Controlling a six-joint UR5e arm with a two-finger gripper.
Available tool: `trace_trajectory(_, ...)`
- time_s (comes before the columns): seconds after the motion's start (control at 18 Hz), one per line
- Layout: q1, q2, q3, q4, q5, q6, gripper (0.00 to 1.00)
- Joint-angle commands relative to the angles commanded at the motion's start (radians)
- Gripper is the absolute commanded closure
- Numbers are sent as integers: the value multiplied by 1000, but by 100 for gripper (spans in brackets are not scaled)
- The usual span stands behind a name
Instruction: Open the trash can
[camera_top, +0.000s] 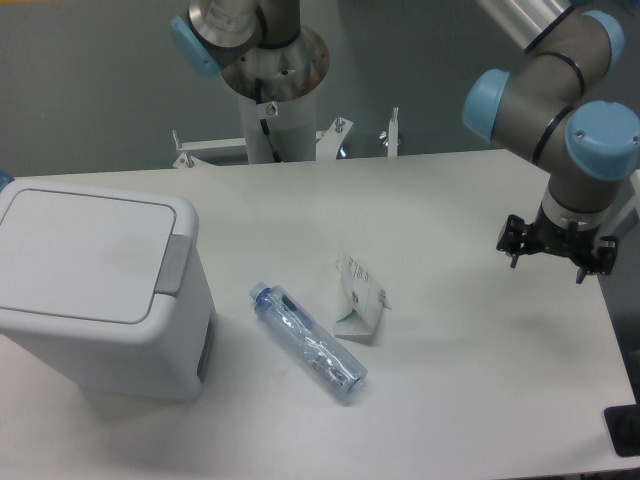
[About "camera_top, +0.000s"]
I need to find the black clamp at table corner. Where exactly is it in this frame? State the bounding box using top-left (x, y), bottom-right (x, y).
top-left (604, 404), bottom-right (639, 458)

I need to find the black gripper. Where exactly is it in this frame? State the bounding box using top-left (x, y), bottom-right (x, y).
top-left (496, 211), bottom-right (619, 284)

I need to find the crumpled white milk carton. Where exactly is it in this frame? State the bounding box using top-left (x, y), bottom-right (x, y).
top-left (333, 253), bottom-right (391, 345)

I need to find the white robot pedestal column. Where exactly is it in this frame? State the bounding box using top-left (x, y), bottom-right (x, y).
top-left (220, 24), bottom-right (331, 165)

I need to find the white push-lid trash can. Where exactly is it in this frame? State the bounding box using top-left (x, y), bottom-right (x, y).
top-left (1, 179), bottom-right (216, 400)

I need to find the white frame at right edge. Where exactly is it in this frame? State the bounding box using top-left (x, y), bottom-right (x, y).
top-left (608, 170), bottom-right (639, 239)

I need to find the white metal base frame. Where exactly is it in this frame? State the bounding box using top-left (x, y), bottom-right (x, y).
top-left (172, 106), bottom-right (402, 169)

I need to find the clear blue plastic bottle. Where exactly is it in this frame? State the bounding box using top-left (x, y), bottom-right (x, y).
top-left (250, 282), bottom-right (367, 404)

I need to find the blue object at left edge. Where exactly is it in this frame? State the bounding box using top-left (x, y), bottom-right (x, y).
top-left (0, 170), bottom-right (14, 191)

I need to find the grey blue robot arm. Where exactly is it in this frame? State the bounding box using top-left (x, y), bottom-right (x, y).
top-left (169, 1), bottom-right (639, 277)

